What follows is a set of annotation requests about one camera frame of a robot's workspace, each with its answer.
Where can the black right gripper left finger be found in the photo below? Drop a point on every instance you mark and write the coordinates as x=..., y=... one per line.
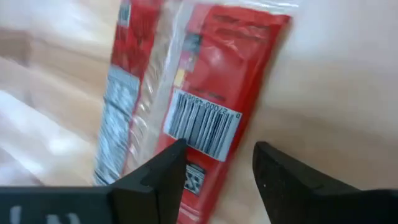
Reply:
x=149, y=199

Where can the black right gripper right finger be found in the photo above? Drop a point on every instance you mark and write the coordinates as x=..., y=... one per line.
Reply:
x=295, y=196

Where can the red popcorn bag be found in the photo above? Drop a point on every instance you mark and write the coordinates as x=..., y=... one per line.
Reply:
x=217, y=62

